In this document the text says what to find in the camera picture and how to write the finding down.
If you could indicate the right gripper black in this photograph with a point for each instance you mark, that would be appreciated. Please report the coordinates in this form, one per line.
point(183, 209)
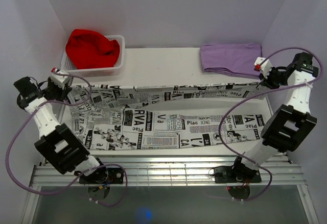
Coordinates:
point(266, 82)

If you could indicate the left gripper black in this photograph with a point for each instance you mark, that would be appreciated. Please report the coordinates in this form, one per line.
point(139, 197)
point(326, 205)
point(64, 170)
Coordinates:
point(63, 93)

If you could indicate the newspaper print trousers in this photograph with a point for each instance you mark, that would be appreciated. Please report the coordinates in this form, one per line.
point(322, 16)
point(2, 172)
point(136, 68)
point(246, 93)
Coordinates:
point(112, 118)

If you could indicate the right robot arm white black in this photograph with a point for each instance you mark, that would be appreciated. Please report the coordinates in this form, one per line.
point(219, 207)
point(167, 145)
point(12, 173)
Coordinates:
point(291, 123)

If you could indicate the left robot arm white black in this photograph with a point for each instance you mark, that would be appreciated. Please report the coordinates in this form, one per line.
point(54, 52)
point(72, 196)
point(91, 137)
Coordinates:
point(57, 143)

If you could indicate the folded purple trousers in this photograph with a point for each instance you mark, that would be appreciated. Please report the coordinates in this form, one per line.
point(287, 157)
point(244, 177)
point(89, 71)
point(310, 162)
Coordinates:
point(236, 60)

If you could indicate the red trousers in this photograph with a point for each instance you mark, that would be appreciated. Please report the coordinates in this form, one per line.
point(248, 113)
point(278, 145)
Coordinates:
point(89, 49)

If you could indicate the white plastic basket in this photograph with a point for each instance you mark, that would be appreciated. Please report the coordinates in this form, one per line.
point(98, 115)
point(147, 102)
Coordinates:
point(68, 66)

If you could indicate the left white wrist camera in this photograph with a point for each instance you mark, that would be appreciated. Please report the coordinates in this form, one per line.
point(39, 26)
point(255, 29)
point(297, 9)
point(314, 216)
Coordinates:
point(60, 78)

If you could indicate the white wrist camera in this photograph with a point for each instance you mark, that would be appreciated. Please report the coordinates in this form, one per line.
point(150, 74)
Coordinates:
point(60, 78)
point(263, 66)

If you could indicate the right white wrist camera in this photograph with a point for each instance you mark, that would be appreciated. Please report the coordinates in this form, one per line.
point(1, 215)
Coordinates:
point(263, 66)

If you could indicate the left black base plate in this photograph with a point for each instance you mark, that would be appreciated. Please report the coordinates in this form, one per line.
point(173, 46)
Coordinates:
point(115, 176)

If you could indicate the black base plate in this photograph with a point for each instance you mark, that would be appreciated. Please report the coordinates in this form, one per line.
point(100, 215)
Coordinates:
point(230, 174)
point(115, 176)

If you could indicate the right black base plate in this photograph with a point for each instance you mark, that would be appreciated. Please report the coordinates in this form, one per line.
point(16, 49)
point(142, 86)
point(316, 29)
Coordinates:
point(230, 174)

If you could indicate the aluminium rail frame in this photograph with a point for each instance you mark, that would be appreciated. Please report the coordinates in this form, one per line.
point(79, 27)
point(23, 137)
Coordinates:
point(191, 170)

